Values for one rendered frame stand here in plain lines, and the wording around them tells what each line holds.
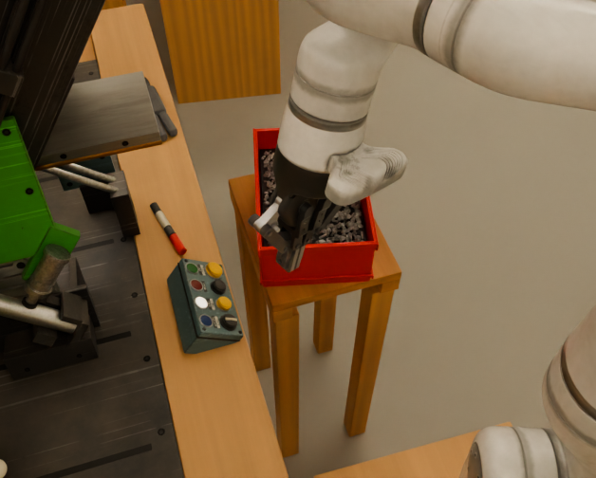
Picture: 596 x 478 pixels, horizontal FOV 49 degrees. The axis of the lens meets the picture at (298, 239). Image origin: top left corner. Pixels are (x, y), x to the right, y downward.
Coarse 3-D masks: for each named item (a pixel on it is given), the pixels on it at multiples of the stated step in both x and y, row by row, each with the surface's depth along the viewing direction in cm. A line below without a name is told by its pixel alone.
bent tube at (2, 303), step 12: (0, 300) 93; (12, 300) 94; (0, 312) 93; (12, 312) 94; (24, 312) 95; (36, 312) 96; (48, 312) 97; (60, 312) 98; (36, 324) 97; (48, 324) 97; (60, 324) 98; (72, 324) 99
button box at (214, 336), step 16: (176, 272) 109; (192, 272) 107; (224, 272) 112; (176, 288) 108; (192, 288) 104; (208, 288) 106; (176, 304) 107; (192, 304) 103; (208, 304) 104; (192, 320) 102; (192, 336) 101; (208, 336) 100; (224, 336) 102; (240, 336) 104; (192, 352) 103
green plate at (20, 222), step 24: (0, 144) 83; (24, 144) 85; (0, 168) 85; (24, 168) 86; (0, 192) 87; (24, 192) 88; (0, 216) 89; (24, 216) 90; (48, 216) 91; (0, 240) 91; (24, 240) 92
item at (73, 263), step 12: (72, 264) 107; (72, 276) 104; (72, 288) 102; (84, 288) 101; (96, 312) 105; (0, 324) 101; (12, 324) 101; (24, 324) 102; (96, 324) 106; (0, 336) 102; (0, 348) 103
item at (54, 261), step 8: (48, 248) 92; (56, 248) 93; (64, 248) 94; (48, 256) 91; (56, 256) 91; (64, 256) 92; (40, 264) 92; (48, 264) 91; (56, 264) 91; (64, 264) 92; (40, 272) 92; (48, 272) 92; (56, 272) 93; (32, 280) 93; (40, 280) 92; (48, 280) 93; (24, 288) 93; (32, 288) 93; (40, 288) 93; (48, 288) 94; (32, 296) 93; (40, 296) 93; (48, 296) 95
